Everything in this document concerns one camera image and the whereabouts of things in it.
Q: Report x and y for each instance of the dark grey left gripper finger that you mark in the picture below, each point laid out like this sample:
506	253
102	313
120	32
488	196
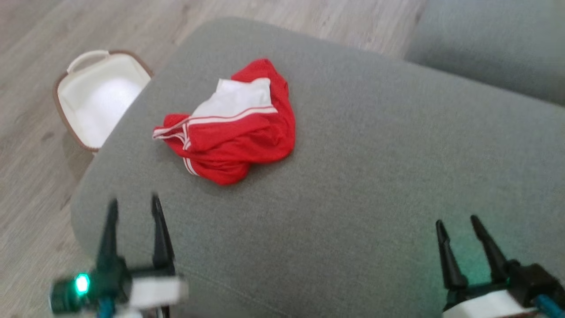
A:
162	247
109	247

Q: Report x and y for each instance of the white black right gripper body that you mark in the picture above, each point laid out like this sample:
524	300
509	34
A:
485	307

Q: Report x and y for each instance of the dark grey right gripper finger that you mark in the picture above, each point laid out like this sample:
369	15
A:
492	256
451	265

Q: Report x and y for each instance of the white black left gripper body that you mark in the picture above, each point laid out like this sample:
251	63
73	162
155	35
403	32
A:
150	291

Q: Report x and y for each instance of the red and white shorts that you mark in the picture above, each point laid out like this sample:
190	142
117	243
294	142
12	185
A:
238	141

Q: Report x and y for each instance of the large grey sofa seat cushion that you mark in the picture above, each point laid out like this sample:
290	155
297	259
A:
353	176

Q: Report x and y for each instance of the white laundry basket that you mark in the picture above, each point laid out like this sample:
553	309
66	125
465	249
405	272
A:
101	101

